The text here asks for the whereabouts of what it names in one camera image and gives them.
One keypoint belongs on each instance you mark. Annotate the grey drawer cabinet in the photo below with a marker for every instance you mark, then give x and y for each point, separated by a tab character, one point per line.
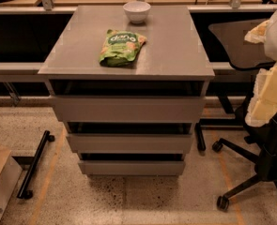
172	64

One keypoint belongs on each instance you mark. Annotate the black desk foot right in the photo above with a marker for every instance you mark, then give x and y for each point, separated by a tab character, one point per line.
201	145

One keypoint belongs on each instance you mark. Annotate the cardboard box on crate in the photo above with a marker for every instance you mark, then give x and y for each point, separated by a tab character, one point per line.
0	178

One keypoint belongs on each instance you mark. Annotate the grey bottom drawer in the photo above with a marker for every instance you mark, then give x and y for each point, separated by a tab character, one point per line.
123	168

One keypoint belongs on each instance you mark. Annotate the grey top drawer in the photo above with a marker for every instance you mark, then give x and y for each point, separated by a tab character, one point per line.
128	109

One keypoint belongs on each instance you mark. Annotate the white ceramic bowl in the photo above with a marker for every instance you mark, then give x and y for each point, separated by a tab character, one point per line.
137	11

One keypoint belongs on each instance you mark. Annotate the grey drawer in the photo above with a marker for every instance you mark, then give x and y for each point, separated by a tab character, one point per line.
145	144
123	168
128	109

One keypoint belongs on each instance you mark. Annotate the grey middle drawer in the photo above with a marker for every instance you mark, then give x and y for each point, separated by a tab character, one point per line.
145	144

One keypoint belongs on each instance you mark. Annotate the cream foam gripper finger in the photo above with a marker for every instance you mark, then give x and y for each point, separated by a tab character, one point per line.
263	104

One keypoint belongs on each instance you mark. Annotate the green snack bag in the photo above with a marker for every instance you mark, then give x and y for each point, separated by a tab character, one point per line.
120	48

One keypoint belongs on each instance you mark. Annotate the black table leg foot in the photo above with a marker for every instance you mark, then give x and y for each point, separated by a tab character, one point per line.
24	192

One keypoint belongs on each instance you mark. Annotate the black office chair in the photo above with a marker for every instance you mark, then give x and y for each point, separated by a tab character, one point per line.
265	163

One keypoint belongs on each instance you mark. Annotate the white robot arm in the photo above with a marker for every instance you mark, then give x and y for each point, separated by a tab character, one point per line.
266	33

